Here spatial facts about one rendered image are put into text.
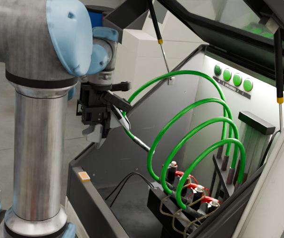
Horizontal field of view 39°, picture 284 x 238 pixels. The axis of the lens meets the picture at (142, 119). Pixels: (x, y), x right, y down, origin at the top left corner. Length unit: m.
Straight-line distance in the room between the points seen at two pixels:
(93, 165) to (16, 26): 1.11
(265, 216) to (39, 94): 0.71
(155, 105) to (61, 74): 1.07
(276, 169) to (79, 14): 0.69
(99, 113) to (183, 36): 3.22
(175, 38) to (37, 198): 3.65
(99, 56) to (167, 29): 3.26
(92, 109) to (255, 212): 0.53
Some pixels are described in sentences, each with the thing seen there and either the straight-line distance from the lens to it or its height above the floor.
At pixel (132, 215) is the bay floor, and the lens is 1.60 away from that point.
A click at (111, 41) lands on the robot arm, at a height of 1.53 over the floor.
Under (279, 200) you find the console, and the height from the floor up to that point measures 1.23.
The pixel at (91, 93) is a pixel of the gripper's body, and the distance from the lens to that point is 1.14.
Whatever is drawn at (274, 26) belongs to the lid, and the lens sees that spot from 0.98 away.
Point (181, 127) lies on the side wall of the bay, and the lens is 1.79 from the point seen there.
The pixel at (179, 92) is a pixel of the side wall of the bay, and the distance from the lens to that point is 1.71.
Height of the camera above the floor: 1.76
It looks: 22 degrees down
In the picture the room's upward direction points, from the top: 8 degrees clockwise
